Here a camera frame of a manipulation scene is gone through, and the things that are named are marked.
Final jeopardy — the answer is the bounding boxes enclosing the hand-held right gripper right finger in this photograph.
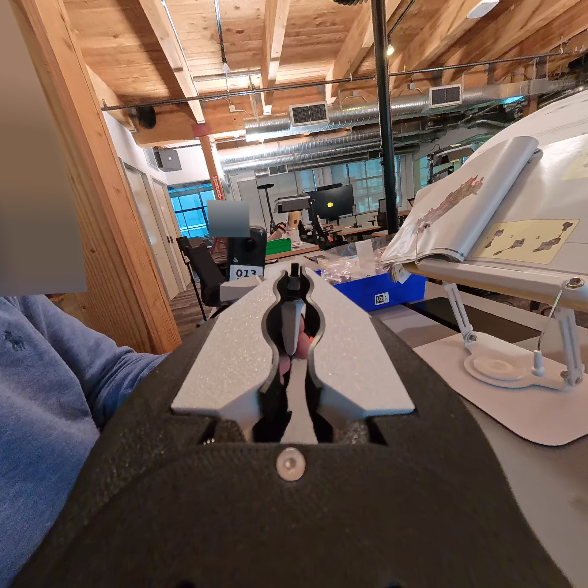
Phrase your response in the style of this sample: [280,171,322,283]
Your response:
[299,268,415,435]

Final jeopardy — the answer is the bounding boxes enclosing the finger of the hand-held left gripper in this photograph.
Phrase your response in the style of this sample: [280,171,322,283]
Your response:
[219,276,270,308]

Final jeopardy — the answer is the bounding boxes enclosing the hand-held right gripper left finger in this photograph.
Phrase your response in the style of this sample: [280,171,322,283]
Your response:
[171,269,291,442]

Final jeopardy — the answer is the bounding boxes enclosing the person's left forearm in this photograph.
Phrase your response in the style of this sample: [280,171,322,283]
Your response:
[89,345,171,430]

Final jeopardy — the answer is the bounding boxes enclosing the lego instruction booklet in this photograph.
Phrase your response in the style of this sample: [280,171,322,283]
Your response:
[381,89,588,276]

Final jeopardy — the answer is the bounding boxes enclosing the blue window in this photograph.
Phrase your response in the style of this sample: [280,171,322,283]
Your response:
[169,190,217,239]

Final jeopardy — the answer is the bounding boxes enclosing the blue storage bin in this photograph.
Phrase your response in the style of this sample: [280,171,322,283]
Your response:
[315,271,427,313]

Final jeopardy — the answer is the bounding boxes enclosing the white door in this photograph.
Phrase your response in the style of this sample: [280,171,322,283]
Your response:
[120,158,187,301]

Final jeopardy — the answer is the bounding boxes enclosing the clear plastic parts bags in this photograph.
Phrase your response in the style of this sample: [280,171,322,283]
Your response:
[319,241,396,281]

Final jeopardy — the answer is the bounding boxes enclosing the wooden pillar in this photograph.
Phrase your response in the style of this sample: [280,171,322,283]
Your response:
[9,0,182,354]

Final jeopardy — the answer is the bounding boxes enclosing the white vent grille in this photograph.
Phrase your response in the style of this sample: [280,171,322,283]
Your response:
[429,85,463,109]
[289,103,330,127]

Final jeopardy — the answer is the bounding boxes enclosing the white book stand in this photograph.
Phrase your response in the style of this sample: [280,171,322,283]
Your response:
[402,257,588,446]

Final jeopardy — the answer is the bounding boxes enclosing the person's blue sweater torso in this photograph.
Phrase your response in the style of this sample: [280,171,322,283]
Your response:
[0,294,168,588]

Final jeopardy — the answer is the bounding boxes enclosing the black steel column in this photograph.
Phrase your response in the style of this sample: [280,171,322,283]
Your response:
[370,0,400,234]

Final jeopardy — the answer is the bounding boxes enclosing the black wall monitor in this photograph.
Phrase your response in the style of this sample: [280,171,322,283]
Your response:
[305,185,355,222]

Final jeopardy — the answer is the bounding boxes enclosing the silver ventilation duct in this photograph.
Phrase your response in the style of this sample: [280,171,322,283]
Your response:
[243,76,588,142]
[220,129,384,172]

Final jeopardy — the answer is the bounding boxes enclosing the black wall speaker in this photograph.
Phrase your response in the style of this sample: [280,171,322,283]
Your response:
[154,147,181,173]

